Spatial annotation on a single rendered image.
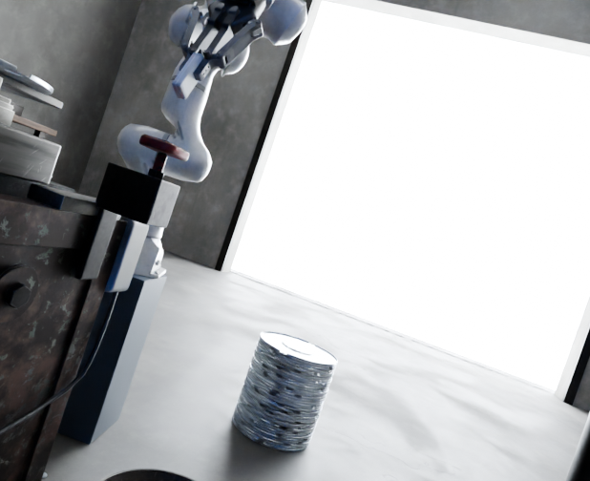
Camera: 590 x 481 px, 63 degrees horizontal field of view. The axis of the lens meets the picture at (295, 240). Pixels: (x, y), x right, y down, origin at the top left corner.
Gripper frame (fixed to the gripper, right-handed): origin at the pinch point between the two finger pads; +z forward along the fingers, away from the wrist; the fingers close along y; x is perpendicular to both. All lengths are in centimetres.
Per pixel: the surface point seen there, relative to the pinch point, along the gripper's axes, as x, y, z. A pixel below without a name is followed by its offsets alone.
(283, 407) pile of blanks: -113, -15, 28
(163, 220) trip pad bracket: -10.9, -2.7, 19.5
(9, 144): 7.2, 10.6, 23.8
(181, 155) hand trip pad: -5.4, -2.8, 10.6
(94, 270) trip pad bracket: -14.8, 5.7, 29.8
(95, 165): -399, 355, -171
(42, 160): 1.5, 10.7, 22.0
